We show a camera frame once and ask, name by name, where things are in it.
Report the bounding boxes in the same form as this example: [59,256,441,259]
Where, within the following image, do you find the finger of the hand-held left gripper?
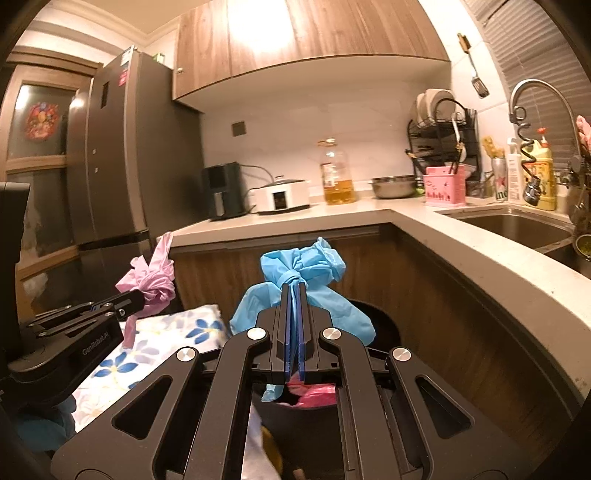
[32,287,145,326]
[28,307,140,341]

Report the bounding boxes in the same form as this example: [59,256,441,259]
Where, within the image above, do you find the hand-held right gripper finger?
[298,281,533,480]
[50,281,297,480]

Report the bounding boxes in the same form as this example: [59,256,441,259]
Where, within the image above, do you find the lilac plastic bag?
[115,232,177,352]

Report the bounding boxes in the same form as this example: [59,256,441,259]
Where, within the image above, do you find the pink plastic bag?
[287,382,338,409]

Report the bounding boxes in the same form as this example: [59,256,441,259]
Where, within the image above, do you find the black trash bin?
[217,298,416,480]

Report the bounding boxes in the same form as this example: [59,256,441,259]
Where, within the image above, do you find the person's left hand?
[11,398,78,445]

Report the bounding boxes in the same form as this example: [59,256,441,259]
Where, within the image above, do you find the blue floral tablecloth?
[71,302,227,430]

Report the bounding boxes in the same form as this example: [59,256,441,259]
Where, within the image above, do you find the white plastic bag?
[245,406,283,480]

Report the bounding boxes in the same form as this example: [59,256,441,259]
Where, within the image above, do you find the wooden base cabinets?
[168,224,578,462]

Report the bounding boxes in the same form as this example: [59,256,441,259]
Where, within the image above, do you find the black air fryer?
[202,161,247,221]

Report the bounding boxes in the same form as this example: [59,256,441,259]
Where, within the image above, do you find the grey refrigerator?
[65,46,206,319]

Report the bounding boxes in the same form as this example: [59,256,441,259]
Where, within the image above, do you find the wooden glass panel door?
[0,48,105,315]

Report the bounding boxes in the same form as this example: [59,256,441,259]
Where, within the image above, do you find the cooking oil bottle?
[318,137,357,206]

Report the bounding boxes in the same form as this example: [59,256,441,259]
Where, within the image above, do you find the beige kitchen countertop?
[157,194,591,402]

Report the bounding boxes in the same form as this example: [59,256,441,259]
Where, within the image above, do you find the colourful door sticker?
[25,102,58,138]

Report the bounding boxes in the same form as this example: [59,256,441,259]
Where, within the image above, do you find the pink utensil holder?
[423,166,466,207]

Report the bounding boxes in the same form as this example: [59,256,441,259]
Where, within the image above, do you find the steel sink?
[436,207,591,268]

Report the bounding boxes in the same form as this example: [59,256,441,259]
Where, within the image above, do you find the metal beer can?
[490,157,509,202]

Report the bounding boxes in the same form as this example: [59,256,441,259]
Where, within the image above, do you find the black dish rack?
[406,98,481,195]

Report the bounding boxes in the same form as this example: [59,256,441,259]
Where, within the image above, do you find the white bottle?
[505,137,524,202]

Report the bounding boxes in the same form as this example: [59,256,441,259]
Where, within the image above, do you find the yellow detergent bottle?
[531,128,557,212]

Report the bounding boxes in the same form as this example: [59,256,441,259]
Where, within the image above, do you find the metal slotted spatula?
[458,33,490,99]

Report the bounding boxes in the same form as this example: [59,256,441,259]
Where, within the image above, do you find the steel kitchen faucet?
[509,79,583,195]

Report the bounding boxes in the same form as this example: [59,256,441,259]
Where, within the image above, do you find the pink rubber glove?
[575,115,591,158]

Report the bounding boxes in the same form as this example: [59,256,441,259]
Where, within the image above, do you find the grey window blind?
[462,0,591,153]

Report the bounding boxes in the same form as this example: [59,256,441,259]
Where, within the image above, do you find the black power cable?
[239,164,275,181]

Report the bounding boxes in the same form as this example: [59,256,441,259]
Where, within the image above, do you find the black spiral wire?
[512,107,544,206]

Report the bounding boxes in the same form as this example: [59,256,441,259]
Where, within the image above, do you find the wooden wall cabinet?
[173,0,451,100]

